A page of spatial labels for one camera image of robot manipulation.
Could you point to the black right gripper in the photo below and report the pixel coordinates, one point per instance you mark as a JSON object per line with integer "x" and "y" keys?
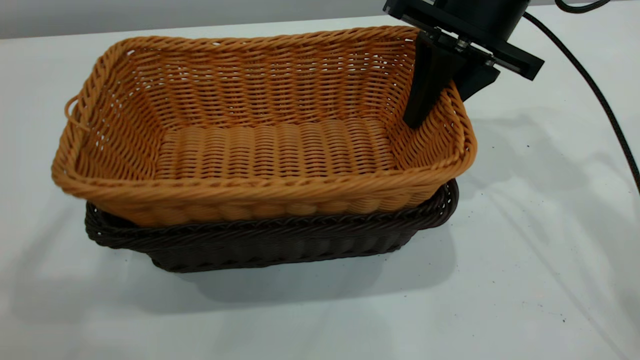
{"x": 480, "y": 17}

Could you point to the orange wicker basket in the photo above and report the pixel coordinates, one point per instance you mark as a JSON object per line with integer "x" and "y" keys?
{"x": 270, "y": 150}

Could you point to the black wicker basket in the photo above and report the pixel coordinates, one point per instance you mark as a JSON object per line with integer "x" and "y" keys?
{"x": 280, "y": 245}

